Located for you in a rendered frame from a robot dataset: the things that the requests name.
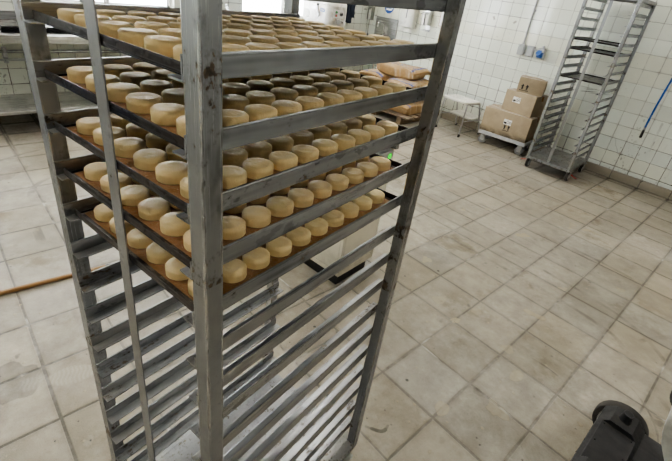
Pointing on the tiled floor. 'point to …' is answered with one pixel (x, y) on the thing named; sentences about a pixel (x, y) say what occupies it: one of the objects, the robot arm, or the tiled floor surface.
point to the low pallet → (400, 116)
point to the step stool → (462, 110)
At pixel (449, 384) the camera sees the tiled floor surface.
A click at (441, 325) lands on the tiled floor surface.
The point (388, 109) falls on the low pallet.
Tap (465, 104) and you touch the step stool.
